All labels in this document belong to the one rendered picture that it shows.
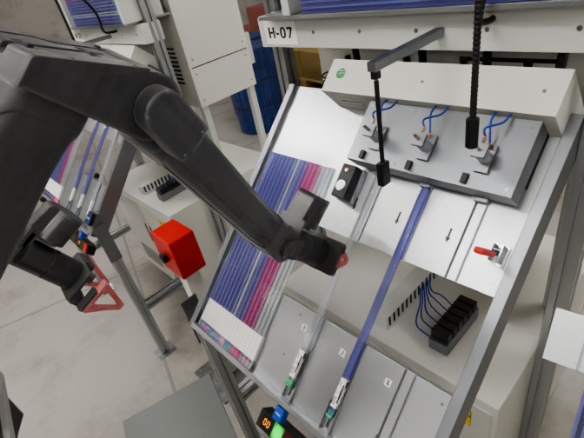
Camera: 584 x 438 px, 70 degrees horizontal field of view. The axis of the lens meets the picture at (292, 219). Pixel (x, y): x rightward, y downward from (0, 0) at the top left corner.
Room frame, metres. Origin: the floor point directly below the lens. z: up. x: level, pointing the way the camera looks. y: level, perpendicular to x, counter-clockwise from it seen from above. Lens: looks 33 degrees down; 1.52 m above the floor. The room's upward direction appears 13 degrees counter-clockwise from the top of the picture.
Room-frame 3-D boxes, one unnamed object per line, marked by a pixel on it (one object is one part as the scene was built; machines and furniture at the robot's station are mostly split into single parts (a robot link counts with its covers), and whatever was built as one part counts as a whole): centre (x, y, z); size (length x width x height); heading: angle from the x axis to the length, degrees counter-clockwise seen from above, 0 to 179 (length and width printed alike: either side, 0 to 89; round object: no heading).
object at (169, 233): (1.24, 0.42, 0.39); 0.24 x 0.24 x 0.78; 37
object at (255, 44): (4.51, 0.08, 0.40); 1.09 x 0.67 x 0.81; 19
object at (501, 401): (0.95, -0.38, 0.31); 0.70 x 0.65 x 0.62; 37
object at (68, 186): (1.98, 0.62, 0.66); 1.01 x 0.73 x 1.31; 127
